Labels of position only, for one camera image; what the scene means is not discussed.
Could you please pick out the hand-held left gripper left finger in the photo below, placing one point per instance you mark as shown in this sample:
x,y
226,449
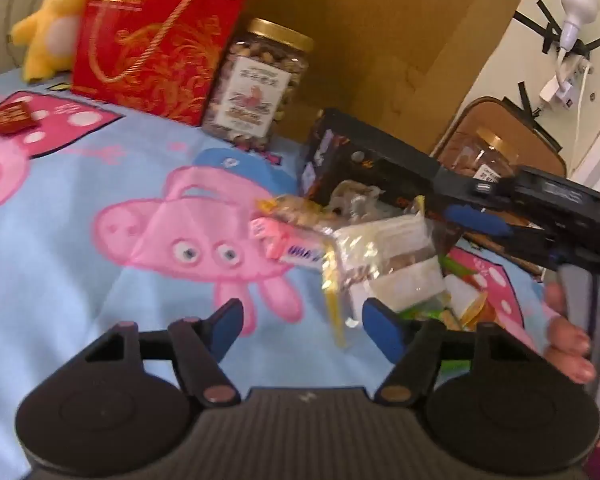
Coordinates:
x,y
227,327

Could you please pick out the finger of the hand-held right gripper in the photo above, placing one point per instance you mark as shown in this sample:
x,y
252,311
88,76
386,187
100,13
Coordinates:
x,y
480,182
475,220

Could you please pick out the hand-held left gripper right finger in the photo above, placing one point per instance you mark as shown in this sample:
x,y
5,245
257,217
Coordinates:
x,y
380,327

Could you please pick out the clear zip bag yellow seal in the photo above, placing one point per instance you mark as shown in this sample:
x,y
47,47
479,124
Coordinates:
x,y
335,290

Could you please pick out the clear white snack packet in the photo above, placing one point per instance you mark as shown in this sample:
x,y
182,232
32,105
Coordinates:
x,y
380,240

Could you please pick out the pink snack box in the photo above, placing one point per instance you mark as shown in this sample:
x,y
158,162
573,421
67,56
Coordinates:
x,y
272,235

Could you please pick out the beige snack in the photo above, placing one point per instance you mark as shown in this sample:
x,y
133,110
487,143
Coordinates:
x,y
355,200

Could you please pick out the person's right hand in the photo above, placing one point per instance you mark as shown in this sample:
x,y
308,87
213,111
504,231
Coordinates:
x,y
565,335

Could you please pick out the pecan jar gold lid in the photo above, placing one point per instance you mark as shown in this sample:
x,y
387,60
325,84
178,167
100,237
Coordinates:
x,y
475,157

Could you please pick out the brown seat cushion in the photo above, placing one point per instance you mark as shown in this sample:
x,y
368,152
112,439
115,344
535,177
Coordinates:
x,y
480,115

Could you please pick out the black tape strip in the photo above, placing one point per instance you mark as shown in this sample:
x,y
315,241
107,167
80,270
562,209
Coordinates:
x,y
529,100
535,22
540,132
590,44

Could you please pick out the white power strip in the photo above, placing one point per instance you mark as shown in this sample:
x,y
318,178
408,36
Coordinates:
x,y
562,90

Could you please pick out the wooden headboard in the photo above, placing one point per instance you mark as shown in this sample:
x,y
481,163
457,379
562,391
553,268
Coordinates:
x,y
380,35

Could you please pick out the printed cartoon pig blanket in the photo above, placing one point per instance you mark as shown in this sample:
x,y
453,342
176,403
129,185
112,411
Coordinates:
x,y
105,170

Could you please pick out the white light bulb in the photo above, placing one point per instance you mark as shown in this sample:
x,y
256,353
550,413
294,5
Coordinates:
x,y
577,5

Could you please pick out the cashew jar gold lid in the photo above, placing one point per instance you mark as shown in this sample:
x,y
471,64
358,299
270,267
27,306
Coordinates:
x,y
255,95

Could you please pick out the red gift box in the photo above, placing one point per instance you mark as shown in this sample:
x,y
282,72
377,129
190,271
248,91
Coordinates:
x,y
145,60

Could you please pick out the small red packet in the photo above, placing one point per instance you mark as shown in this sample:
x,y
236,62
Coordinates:
x,y
12,117

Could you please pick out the yellow duck plush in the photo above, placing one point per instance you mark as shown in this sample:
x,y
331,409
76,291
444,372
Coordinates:
x,y
55,10

